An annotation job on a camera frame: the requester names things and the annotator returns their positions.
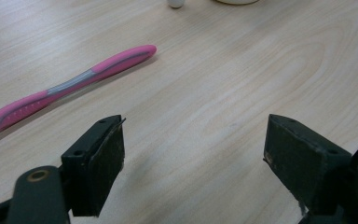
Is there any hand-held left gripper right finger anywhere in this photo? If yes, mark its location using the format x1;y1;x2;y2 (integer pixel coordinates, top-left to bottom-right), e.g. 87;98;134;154
263;113;354;217

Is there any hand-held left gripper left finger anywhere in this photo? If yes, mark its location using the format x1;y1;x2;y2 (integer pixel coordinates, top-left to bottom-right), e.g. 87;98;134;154
61;114;127;218

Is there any pink grey toothbrush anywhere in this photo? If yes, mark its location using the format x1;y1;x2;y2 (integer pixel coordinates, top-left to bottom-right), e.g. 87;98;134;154
0;44;158;145

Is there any white cup with toothbrush holder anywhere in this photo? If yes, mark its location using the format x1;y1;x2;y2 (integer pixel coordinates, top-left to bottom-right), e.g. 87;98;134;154
167;0;260;9

